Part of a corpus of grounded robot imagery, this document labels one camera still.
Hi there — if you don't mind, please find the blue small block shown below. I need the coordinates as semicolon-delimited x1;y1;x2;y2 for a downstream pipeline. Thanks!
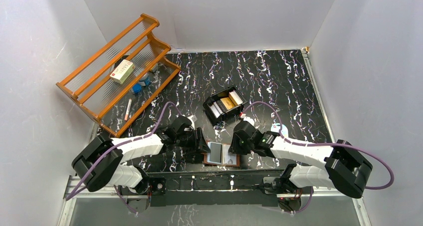
131;83;143;94

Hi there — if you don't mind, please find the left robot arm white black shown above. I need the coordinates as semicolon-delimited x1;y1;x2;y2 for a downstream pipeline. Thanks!
71;115;211;194

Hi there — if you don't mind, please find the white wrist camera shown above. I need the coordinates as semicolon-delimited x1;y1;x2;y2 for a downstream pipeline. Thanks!
188;115;197;128
239;113;255;126

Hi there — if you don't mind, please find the white red small box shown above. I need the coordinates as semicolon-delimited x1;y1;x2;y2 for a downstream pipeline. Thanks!
110;59;135;85

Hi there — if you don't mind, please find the blue small bottle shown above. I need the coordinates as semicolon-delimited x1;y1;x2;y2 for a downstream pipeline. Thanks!
138;72;151;87

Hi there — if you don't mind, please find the white card in tray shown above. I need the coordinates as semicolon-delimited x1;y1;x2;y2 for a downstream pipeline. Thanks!
228;90;243;105

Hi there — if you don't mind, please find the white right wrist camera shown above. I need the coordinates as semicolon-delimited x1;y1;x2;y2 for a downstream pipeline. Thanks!
239;113;255;126

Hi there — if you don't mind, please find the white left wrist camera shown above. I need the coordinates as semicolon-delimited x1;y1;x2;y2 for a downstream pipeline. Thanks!
188;115;197;128

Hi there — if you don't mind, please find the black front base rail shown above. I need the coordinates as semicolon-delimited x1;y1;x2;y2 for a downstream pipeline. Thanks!
149;169;282;207

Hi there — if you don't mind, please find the orange wooden rack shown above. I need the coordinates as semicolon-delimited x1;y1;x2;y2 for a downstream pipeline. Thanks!
56;13;181;124

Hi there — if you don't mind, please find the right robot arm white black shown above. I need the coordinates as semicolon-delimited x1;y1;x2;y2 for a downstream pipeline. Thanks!
229;121;373;199

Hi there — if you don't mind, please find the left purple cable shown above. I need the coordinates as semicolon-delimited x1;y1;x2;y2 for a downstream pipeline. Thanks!
65;101;183;202

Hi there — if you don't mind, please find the gold credit card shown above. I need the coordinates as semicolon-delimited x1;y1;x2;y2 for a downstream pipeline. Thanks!
220;97;236;111

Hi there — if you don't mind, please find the brown leather card holder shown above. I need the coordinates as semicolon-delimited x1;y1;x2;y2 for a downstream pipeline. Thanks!
203;141;240;167

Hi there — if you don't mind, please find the purple cable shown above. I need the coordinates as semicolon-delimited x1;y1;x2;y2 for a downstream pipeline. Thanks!
65;101;183;202
242;101;395;191

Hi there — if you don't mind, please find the black card tray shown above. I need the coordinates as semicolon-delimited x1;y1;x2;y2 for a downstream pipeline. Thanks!
203;86;247;125

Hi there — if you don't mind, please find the silver card in tray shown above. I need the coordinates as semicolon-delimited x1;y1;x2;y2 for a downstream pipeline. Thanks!
210;102;224;118

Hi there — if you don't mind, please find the pink white pen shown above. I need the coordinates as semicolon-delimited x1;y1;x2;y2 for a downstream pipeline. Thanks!
124;98;132;121

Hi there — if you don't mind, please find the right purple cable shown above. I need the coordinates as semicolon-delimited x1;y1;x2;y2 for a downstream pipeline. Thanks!
242;101;395;191

